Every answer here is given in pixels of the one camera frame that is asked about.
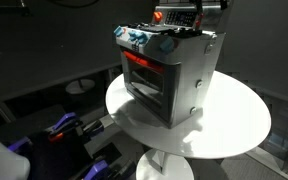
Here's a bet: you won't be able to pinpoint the white rounded robot base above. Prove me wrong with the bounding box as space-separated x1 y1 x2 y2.
0 127 31 180

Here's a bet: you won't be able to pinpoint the purple clamp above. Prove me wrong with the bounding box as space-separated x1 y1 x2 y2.
48 112 84 137
81 159 111 180
6 135 34 154

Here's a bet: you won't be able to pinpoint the grey toy stove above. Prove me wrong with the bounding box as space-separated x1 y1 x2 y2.
113 0 227 130

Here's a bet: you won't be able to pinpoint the orange oven door handle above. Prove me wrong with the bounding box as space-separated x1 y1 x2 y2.
122 49 166 75

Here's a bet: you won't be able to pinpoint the small round white stand base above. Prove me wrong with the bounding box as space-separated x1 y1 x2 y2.
65 78 97 96

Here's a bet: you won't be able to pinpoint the black clamp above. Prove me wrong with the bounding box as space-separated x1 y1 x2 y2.
81 119 105 138

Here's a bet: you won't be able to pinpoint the black burner grates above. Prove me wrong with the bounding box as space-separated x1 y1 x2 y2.
127 21 203 39

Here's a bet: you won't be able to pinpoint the black stove keypad display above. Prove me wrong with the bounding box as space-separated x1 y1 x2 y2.
165 10 198 28

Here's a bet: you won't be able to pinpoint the orange round stove knob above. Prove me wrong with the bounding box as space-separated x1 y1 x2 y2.
152 11 164 24

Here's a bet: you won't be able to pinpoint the blue stove knob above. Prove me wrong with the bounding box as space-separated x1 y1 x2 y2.
159 36 175 54
113 25 125 37
137 32 150 46
128 30 141 42

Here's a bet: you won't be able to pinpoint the round white table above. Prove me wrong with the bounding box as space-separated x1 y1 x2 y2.
104 69 272 160

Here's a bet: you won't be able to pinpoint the white round table base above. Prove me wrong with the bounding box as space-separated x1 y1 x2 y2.
135 148 195 180

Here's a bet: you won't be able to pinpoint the grey oven door with window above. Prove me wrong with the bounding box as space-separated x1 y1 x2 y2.
120 46 182 125

